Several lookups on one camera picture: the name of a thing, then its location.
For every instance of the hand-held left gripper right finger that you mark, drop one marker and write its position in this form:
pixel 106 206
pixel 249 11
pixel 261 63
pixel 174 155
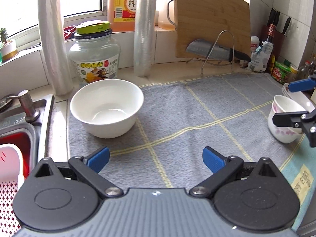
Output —
pixel 212 160

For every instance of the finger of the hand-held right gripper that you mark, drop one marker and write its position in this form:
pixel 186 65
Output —
pixel 284 119
pixel 300 85

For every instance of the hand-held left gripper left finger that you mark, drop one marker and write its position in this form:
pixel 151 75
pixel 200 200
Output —
pixel 98 159

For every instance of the white bowl pink flowers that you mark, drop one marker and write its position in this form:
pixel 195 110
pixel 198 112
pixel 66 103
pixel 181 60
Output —
pixel 281 135
pixel 286 105

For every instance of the stained white fruit-print plate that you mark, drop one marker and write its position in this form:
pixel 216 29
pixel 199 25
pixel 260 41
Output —
pixel 302 101

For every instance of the white ceramic bowl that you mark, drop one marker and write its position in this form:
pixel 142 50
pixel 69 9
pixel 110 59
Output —
pixel 106 123

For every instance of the yellow lidded spice jar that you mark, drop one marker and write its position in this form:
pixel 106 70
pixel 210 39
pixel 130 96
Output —
pixel 293 75

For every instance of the clear bottle red cap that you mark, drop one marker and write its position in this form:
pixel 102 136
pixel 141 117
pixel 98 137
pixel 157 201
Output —
pixel 303 71

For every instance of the white plastic bag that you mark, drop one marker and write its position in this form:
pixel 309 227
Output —
pixel 261 59

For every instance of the dark red knife block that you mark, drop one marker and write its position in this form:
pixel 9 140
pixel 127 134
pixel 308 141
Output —
pixel 280 42

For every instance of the grey and teal checked towel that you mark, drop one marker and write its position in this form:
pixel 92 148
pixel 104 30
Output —
pixel 197 108

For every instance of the dark soy sauce bottle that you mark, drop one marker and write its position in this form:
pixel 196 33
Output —
pixel 271 33

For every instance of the steel sink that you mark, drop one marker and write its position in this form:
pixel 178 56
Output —
pixel 45 128

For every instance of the red and white bag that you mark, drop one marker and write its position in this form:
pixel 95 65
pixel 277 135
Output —
pixel 254 44

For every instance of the red white sink colander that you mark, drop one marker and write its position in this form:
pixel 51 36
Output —
pixel 14 138

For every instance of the white plastic colander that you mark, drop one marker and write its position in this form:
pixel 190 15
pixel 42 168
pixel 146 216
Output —
pixel 9 160

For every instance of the steel soap pump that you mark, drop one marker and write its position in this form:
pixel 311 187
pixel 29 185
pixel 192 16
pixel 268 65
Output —
pixel 28 103

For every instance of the glass jar yellow label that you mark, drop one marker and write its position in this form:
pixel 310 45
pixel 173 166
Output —
pixel 93 54

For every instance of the metal faucet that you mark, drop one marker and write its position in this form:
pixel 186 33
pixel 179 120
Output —
pixel 6 102

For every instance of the bamboo cutting board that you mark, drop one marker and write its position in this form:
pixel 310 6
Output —
pixel 209 17

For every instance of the clear plastic wrap roll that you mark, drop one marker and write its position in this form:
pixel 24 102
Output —
pixel 144 42
pixel 53 42

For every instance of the red plastic item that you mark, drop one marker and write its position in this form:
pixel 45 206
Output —
pixel 69 32

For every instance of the green jar lid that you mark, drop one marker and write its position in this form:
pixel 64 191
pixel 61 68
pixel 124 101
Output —
pixel 93 27

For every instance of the small potted plant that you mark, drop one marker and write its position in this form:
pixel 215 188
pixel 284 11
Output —
pixel 8 51

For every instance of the orange cooking wine jug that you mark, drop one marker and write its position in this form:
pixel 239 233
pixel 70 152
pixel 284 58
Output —
pixel 123 5

